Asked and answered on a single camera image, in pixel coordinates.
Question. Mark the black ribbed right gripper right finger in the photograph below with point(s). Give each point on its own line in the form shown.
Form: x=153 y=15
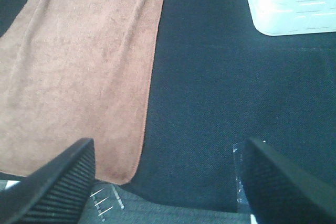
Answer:
x=279 y=191

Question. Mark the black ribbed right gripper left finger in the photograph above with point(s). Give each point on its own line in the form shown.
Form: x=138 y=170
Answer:
x=56 y=192

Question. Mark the black fabric table cloth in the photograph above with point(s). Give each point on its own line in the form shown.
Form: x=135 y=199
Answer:
x=217 y=81

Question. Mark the brown towel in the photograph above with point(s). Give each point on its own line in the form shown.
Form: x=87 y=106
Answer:
x=73 y=69

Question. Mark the white basket on right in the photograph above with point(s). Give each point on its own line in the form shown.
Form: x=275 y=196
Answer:
x=292 y=17

